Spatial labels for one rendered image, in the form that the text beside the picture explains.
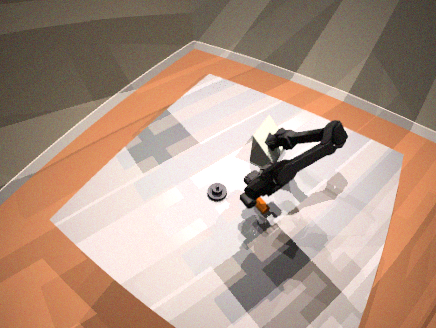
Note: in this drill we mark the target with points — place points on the dark grey stepped pedestal with shaft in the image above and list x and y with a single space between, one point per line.
217 192

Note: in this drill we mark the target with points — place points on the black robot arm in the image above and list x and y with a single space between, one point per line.
332 137

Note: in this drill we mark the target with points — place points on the orange knob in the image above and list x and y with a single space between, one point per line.
262 206

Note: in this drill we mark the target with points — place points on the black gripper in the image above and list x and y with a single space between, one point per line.
249 203

